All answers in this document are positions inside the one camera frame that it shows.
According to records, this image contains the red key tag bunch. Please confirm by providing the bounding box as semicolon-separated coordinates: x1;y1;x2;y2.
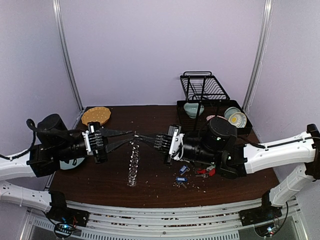
194;166;216;178

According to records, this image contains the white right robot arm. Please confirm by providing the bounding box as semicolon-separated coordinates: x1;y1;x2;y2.
135;116;320;221

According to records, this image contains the black wire dish rack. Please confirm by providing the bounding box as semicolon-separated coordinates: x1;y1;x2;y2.
176;71;244;132

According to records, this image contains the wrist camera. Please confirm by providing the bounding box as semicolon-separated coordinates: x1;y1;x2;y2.
157;124;185;161
82;121;105;157

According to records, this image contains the aluminium front rail base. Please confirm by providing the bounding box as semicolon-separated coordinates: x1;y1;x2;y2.
19;194;301;240

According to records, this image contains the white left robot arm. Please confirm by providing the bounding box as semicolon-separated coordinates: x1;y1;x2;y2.
0;113;129;222

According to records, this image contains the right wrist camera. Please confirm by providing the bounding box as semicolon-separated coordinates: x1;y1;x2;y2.
157;124;185;161

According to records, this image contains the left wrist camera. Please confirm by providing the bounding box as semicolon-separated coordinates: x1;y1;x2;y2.
82;121;105;157

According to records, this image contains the metal disc with key rings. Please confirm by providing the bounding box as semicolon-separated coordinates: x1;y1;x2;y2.
127;132;140;187

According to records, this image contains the blue key tag lower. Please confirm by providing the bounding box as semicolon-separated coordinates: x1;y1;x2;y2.
175;177;188;189

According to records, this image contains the pale green bowl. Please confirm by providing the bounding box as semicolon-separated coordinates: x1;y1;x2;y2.
223;106;241;120

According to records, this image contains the blue key tag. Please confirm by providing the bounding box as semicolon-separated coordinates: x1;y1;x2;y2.
179;165;190;176
175;177;188;189

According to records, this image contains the aluminium frame post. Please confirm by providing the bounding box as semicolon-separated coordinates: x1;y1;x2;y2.
52;0;84;111
242;0;274;114

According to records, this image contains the pink patterned bowl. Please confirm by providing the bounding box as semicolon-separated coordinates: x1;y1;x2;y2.
206;115;216;121

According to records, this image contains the celadon green bowl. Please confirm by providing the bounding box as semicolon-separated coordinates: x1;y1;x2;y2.
183;102;205;119

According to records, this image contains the yellow flower plate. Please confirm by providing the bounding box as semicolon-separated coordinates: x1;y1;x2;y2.
228;112;247;128

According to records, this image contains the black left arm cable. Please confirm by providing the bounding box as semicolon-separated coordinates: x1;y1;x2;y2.
0;118;76;161

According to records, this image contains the yellow dotted plate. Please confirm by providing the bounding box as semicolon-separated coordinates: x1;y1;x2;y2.
81;106;111;126

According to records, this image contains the right aluminium frame post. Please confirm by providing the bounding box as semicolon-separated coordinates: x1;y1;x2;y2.
242;0;274;114

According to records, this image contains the light blue plate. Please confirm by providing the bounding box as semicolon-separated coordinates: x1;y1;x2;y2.
60;157;85;171

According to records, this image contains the blue key tag upper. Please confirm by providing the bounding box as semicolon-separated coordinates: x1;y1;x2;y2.
179;165;190;176

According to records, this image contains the left aluminium frame post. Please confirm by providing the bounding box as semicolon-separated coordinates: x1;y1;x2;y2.
52;0;84;111

